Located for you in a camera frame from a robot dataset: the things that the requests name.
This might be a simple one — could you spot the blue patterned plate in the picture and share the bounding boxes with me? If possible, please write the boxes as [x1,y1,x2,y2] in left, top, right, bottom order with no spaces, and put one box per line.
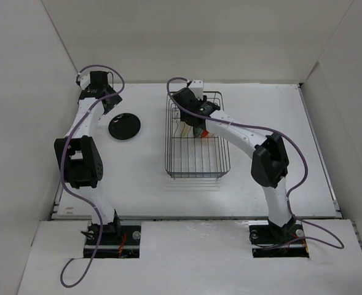
[193,127,203,138]

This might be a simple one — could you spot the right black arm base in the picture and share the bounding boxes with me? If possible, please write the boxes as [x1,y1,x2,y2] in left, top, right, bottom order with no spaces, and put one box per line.
[249,224,309,258]

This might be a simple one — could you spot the orange plate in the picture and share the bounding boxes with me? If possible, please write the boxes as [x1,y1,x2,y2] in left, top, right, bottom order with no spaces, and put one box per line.
[200,130,209,138]

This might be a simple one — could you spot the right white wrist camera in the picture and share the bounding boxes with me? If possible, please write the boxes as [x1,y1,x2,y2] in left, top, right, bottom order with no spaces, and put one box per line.
[187,80,204,100]

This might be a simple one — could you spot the black plate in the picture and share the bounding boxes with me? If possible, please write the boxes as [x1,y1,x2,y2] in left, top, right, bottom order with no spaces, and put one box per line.
[108,112,141,141]

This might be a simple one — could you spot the grey wire dish rack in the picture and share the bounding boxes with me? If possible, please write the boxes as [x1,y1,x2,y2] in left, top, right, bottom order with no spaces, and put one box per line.
[164,98,230,179]

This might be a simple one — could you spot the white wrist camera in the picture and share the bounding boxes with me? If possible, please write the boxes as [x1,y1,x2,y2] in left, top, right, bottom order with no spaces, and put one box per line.
[76,72,90,90]
[187,80,204,100]

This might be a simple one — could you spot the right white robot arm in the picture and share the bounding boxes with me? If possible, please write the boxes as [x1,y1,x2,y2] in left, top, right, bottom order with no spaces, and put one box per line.
[169,87,295,242]

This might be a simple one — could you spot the cream plate with flowers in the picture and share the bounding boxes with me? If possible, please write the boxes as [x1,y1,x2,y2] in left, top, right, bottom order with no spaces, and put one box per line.
[180,124,191,138]

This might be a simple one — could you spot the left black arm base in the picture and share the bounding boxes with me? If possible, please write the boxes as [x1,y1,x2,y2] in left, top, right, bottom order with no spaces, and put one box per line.
[81,224,141,259]

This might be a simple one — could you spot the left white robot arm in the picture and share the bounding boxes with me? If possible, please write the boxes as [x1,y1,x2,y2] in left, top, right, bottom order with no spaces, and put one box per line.
[54,71,122,244]

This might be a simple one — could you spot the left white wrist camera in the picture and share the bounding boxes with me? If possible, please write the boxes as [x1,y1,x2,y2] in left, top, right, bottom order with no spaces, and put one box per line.
[76,72,90,90]

